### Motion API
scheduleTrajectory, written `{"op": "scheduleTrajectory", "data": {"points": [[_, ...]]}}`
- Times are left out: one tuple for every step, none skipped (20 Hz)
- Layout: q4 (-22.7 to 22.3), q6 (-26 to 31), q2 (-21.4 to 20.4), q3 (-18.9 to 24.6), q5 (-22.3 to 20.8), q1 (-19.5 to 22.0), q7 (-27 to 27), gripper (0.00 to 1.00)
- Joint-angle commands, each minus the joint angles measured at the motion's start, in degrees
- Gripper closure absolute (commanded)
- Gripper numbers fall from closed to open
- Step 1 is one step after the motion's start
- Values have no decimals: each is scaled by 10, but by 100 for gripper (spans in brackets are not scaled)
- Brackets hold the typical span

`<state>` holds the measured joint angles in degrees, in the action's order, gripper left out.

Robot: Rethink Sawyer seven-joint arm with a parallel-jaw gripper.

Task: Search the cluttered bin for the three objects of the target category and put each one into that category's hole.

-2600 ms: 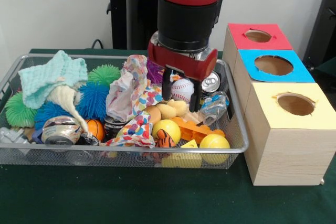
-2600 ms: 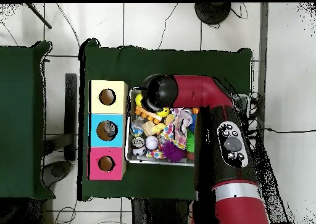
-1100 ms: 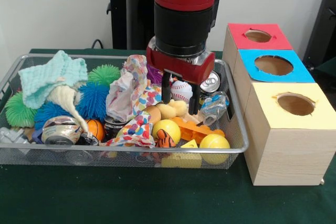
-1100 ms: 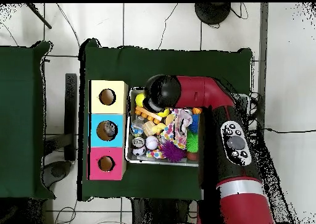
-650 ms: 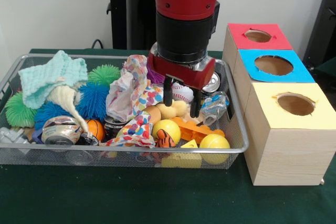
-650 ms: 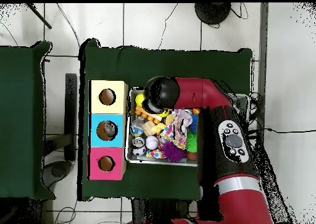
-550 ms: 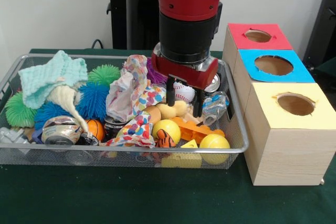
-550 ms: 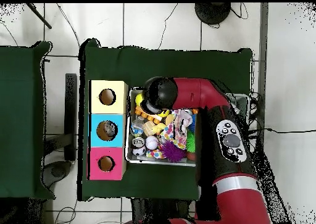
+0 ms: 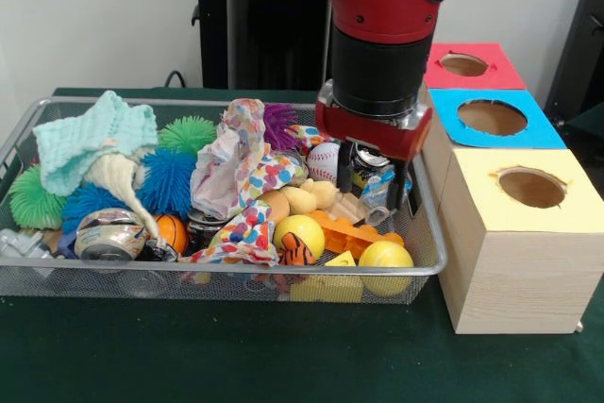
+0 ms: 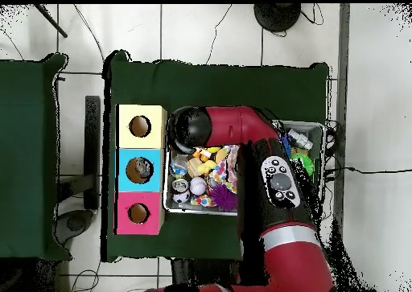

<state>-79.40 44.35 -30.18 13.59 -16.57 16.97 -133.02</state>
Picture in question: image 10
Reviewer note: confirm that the polka dot cloth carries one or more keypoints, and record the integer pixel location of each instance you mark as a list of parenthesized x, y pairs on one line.
[(225, 169)]

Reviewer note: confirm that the crushed clear plastic bottle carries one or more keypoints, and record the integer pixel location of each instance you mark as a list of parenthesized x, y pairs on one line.
[(178, 168)]

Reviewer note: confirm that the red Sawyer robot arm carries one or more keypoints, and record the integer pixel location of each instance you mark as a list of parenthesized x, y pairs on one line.
[(238, 124)]

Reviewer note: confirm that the wooden three-hole box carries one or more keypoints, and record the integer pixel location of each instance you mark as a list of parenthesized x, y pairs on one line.
[(156, 182)]

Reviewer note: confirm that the yellow plush toy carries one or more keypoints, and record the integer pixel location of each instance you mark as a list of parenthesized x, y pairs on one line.
[(206, 167)]

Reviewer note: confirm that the white baseball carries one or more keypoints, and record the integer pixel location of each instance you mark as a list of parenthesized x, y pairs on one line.
[(198, 186)]

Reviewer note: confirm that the purple spiky ball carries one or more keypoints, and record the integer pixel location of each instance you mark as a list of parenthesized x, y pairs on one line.
[(223, 197)]

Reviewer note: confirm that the small soccer ball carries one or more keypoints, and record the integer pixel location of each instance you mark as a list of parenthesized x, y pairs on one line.
[(181, 197)]

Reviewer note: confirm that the dark green table cloth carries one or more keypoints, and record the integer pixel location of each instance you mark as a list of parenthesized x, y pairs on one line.
[(209, 86), (25, 111)]

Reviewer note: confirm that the green spiky ball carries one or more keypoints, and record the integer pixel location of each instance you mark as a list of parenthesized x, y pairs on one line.
[(304, 163)]

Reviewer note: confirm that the black upright stand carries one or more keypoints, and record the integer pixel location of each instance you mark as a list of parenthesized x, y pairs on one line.
[(92, 128)]

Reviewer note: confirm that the grey oval floor object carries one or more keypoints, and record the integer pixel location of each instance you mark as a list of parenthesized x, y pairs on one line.
[(75, 223)]

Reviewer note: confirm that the black round stand base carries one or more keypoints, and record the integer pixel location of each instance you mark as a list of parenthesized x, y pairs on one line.
[(276, 17)]

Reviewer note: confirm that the black tripod leg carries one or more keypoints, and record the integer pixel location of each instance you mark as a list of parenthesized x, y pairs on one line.
[(51, 21)]

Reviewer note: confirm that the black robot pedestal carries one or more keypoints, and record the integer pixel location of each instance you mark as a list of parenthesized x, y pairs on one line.
[(206, 272)]

